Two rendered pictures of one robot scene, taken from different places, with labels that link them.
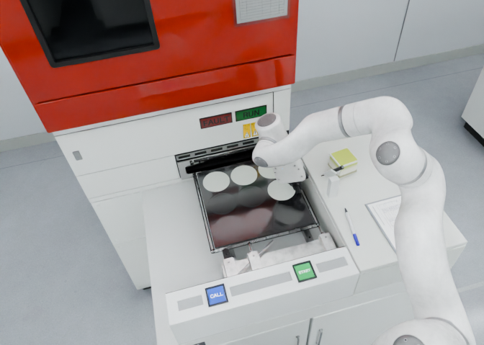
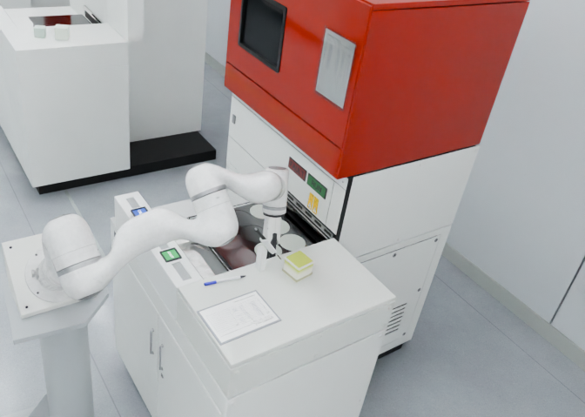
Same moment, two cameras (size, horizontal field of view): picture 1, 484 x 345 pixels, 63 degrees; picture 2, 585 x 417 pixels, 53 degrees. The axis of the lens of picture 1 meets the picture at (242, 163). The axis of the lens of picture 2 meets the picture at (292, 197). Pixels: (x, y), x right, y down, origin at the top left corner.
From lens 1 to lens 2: 1.68 m
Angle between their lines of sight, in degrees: 48
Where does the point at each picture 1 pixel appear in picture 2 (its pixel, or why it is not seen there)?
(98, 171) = (237, 142)
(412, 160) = (191, 177)
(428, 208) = (172, 216)
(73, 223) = not seen: hidden behind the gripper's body
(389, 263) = (190, 306)
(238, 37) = (314, 101)
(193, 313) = (124, 205)
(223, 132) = (298, 185)
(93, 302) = not seen: hidden behind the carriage
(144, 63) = (270, 77)
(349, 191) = (268, 280)
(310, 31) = not seen: outside the picture
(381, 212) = (248, 300)
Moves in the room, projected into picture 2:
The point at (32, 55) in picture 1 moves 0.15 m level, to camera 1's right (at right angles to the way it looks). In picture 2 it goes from (235, 30) to (247, 43)
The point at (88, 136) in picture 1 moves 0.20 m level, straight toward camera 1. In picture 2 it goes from (242, 110) to (207, 122)
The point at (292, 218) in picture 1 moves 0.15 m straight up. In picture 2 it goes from (236, 259) to (239, 225)
